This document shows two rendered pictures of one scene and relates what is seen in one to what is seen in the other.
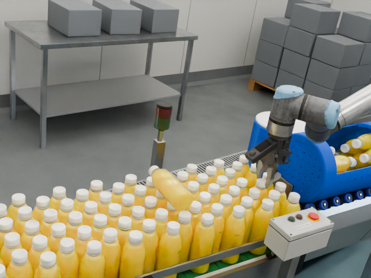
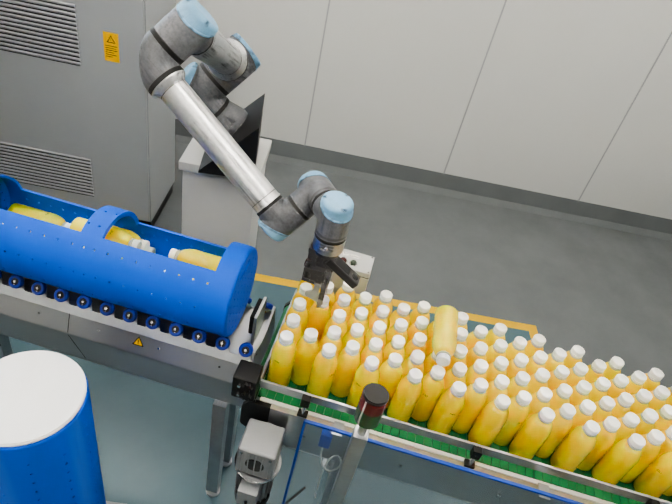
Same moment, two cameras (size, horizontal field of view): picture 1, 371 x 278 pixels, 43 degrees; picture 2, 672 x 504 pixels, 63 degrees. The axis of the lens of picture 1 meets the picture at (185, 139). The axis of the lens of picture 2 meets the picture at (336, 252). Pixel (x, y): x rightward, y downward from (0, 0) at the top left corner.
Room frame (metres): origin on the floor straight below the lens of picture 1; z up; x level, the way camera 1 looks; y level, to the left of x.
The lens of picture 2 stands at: (2.48, 0.49, 2.28)
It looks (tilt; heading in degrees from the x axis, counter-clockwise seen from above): 38 degrees down; 219
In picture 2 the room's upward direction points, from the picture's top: 14 degrees clockwise
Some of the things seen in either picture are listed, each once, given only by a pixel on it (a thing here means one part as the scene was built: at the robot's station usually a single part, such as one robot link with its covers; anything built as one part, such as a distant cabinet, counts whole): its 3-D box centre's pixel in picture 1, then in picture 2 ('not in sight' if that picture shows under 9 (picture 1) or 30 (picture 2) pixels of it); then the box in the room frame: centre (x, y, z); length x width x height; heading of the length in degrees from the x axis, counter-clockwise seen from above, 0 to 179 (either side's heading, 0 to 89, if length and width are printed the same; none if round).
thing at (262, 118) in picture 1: (281, 122); (24, 395); (2.33, -0.49, 1.03); 0.28 x 0.28 x 0.01
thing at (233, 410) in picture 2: not in sight; (230, 419); (1.66, -0.51, 0.31); 0.06 x 0.06 x 0.63; 36
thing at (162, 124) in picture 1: (162, 121); (369, 412); (1.74, 0.10, 1.18); 0.06 x 0.06 x 0.05
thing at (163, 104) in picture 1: (162, 122); (368, 413); (1.74, 0.10, 1.18); 0.06 x 0.06 x 0.16
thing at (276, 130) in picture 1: (279, 127); (328, 243); (1.54, -0.32, 1.33); 0.10 x 0.09 x 0.05; 36
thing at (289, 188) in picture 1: (281, 192); (256, 320); (1.67, -0.42, 0.99); 0.10 x 0.02 x 0.12; 36
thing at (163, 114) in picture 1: (163, 111); (373, 401); (1.74, 0.10, 1.23); 0.06 x 0.06 x 0.04
